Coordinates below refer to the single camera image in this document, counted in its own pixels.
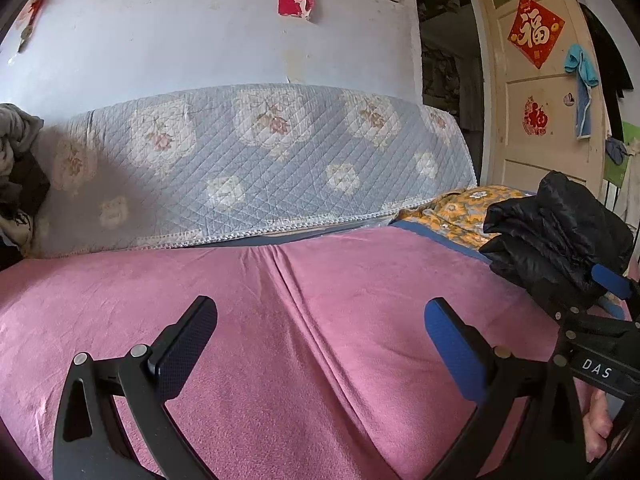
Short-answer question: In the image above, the light blue hanging towel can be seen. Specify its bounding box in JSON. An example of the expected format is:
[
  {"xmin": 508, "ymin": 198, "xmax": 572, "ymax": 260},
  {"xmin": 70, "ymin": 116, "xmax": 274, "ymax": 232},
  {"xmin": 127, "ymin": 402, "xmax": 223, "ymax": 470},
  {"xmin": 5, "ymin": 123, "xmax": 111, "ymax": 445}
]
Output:
[{"xmin": 564, "ymin": 43, "xmax": 600, "ymax": 139}]

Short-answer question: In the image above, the black puffer jacket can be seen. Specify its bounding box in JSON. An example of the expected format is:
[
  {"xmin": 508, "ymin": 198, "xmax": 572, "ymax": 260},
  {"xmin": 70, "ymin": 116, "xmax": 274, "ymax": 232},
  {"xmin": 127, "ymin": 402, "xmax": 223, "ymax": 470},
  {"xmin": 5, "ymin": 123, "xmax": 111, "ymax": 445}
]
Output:
[{"xmin": 478, "ymin": 170, "xmax": 636, "ymax": 312}]

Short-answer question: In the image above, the red hanging ornament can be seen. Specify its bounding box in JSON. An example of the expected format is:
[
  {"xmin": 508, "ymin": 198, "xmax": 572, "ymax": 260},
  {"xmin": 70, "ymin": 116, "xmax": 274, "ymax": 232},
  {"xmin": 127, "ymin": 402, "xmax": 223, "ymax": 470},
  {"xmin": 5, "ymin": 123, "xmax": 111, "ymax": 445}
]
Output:
[{"xmin": 16, "ymin": 0, "xmax": 67, "ymax": 54}]

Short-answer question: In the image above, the orange floral blanket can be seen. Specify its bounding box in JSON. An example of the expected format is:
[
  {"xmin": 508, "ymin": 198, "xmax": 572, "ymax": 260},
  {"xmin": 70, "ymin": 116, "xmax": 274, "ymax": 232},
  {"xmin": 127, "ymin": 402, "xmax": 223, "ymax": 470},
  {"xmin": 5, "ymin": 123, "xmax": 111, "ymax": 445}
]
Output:
[{"xmin": 390, "ymin": 185, "xmax": 542, "ymax": 262}]

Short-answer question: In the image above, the cream wooden door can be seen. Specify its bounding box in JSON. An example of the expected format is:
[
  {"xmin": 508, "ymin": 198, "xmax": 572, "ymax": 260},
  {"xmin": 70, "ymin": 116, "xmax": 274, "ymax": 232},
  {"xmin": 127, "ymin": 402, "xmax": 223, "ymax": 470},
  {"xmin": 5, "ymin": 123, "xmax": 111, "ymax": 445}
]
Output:
[{"xmin": 472, "ymin": 0, "xmax": 622, "ymax": 212}]

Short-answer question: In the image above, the cream cloth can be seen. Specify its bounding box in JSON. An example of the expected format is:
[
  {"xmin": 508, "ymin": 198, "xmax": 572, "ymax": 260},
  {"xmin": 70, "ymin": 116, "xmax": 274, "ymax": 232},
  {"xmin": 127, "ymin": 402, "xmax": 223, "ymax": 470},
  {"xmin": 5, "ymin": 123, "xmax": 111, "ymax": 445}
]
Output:
[{"xmin": 0, "ymin": 209, "xmax": 37, "ymax": 257}]

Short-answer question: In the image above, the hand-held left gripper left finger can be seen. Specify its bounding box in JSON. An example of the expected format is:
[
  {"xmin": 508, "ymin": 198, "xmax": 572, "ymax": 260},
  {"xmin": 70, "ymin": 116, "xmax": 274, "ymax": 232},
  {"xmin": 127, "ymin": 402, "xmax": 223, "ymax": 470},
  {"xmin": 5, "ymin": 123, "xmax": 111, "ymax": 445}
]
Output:
[{"xmin": 52, "ymin": 296, "xmax": 219, "ymax": 480}]

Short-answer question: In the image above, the red diamond door poster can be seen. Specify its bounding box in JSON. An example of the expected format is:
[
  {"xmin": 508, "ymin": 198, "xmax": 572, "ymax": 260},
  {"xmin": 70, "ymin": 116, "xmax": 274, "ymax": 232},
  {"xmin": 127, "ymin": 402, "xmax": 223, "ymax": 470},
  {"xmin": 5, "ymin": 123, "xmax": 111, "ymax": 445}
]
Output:
[{"xmin": 507, "ymin": 0, "xmax": 566, "ymax": 70}]

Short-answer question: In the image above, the quilted floral sofa cover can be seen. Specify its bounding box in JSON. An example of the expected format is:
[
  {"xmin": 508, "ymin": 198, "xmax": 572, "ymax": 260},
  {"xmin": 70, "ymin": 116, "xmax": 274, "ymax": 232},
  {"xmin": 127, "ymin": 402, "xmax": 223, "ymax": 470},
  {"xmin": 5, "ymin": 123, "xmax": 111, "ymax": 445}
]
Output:
[{"xmin": 30, "ymin": 83, "xmax": 479, "ymax": 257}]

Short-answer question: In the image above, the green panel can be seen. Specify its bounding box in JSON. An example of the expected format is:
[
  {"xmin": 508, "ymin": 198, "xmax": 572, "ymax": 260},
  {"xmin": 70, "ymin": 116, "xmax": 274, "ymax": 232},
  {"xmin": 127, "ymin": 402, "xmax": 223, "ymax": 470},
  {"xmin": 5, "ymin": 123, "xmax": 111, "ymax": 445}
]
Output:
[{"xmin": 602, "ymin": 119, "xmax": 640, "ymax": 187}]

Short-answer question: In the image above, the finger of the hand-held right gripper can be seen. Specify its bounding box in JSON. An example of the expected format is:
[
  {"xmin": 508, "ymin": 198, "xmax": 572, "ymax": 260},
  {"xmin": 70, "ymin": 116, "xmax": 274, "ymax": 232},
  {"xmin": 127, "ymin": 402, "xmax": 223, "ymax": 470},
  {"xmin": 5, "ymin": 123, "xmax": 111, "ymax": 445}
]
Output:
[
  {"xmin": 591, "ymin": 263, "xmax": 640, "ymax": 307},
  {"xmin": 549, "ymin": 304, "xmax": 640, "ymax": 357}
]

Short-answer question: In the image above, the black hanging garment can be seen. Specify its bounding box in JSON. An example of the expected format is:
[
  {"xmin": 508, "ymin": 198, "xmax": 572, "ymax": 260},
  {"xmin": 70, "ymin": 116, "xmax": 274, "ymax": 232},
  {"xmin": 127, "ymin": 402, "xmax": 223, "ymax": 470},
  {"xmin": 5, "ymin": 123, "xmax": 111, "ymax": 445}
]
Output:
[{"xmin": 579, "ymin": 2, "xmax": 634, "ymax": 102}]

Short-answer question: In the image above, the pink bed sheet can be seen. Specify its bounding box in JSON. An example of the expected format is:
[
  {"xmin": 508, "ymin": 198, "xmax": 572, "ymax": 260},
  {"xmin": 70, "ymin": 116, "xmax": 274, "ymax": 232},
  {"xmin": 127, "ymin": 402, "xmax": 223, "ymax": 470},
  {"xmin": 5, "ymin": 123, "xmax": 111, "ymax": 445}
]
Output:
[{"xmin": 0, "ymin": 226, "xmax": 637, "ymax": 480}]

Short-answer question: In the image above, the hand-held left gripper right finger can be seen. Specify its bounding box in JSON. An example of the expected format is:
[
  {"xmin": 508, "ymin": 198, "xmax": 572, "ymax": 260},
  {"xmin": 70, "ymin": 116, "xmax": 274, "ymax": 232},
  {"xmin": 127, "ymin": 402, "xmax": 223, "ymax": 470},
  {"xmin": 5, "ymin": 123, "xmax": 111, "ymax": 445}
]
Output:
[{"xmin": 423, "ymin": 297, "xmax": 589, "ymax": 480}]

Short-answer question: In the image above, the small blue cloth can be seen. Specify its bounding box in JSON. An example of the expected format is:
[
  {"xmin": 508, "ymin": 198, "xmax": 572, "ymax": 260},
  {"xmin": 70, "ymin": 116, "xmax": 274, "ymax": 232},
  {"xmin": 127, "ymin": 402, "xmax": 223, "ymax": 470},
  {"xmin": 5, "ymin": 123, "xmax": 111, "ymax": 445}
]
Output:
[{"xmin": 604, "ymin": 137, "xmax": 629, "ymax": 167}]

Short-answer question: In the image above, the red paper cutout sticker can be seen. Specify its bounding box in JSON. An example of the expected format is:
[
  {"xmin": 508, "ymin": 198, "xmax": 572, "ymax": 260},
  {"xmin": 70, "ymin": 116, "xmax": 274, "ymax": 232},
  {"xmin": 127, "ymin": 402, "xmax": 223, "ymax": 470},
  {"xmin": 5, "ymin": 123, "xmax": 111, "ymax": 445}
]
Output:
[{"xmin": 523, "ymin": 95, "xmax": 549, "ymax": 137}]

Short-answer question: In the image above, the dark brown garment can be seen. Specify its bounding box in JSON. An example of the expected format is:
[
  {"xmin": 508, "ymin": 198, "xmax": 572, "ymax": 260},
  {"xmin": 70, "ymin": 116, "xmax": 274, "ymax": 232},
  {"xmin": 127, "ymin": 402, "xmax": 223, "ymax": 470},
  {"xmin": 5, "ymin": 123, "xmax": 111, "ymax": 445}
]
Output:
[{"xmin": 0, "ymin": 151, "xmax": 52, "ymax": 222}]

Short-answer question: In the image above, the grey garment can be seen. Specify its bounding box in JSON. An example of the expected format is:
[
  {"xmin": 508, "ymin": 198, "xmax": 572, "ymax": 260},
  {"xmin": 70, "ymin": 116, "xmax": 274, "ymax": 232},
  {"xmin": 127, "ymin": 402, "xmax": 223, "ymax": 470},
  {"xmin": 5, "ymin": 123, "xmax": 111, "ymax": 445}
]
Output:
[{"xmin": 0, "ymin": 103, "xmax": 46, "ymax": 172}]

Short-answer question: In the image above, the person's right hand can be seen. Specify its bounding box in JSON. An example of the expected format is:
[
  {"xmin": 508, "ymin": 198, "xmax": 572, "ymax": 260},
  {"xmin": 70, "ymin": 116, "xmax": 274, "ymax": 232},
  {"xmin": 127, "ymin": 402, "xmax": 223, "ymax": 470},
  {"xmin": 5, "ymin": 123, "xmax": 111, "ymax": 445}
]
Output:
[{"xmin": 584, "ymin": 389, "xmax": 615, "ymax": 462}]

